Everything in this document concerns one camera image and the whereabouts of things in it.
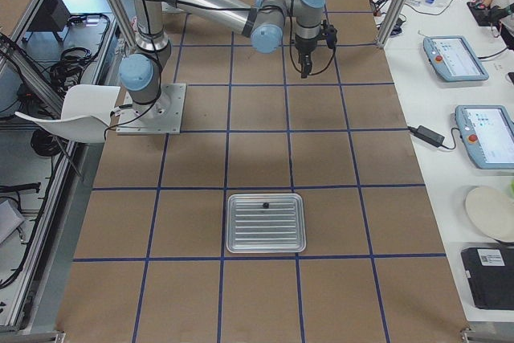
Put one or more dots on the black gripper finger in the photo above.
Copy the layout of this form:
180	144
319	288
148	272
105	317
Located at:
305	72

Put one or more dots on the ribbed metal tray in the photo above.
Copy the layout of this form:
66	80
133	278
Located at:
251	229

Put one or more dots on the black power adapter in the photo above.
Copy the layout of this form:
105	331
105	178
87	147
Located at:
427	135

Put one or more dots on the blue teach pendant far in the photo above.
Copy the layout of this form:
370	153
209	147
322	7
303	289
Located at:
453	59

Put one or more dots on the blue teach pendant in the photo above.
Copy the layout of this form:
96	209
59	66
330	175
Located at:
453	59
487	134

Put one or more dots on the blue teach pendant near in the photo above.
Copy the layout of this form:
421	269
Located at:
487	134

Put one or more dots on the white plastic chair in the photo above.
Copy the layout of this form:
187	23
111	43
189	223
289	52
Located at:
85	114

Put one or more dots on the cream round plate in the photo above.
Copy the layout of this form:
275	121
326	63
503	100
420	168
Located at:
491	212

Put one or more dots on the black flat box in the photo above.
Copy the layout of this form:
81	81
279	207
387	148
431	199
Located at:
489	273

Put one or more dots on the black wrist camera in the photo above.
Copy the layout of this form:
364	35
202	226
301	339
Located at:
329	33

